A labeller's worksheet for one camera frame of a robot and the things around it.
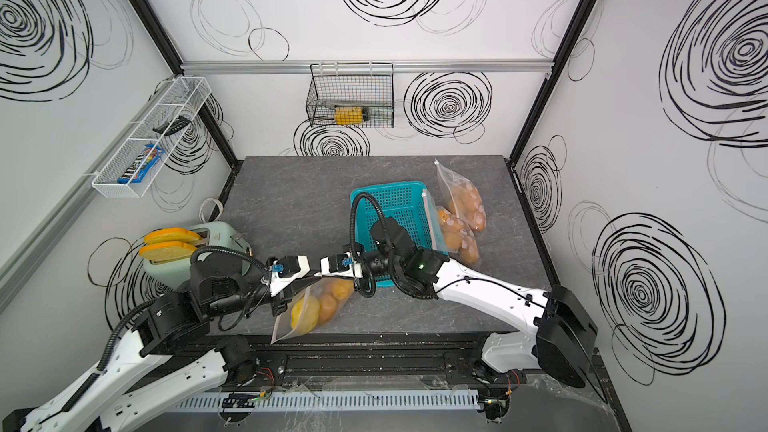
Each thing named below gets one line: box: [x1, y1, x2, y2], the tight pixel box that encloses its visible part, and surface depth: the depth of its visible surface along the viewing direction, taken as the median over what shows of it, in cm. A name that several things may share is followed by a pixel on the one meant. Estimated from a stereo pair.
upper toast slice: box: [144, 227, 201, 245], surface depth 76 cm
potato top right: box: [331, 277, 355, 300], surface depth 77 cm
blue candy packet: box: [117, 144, 165, 184], surface depth 72 cm
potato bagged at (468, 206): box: [449, 184, 487, 231], surface depth 98 cm
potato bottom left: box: [320, 293, 337, 323], surface depth 77 cm
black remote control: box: [152, 115, 192, 136], surface depth 82 cm
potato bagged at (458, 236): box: [438, 208, 479, 263], surface depth 93 cm
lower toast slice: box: [138, 241, 198, 261], surface depth 75 cm
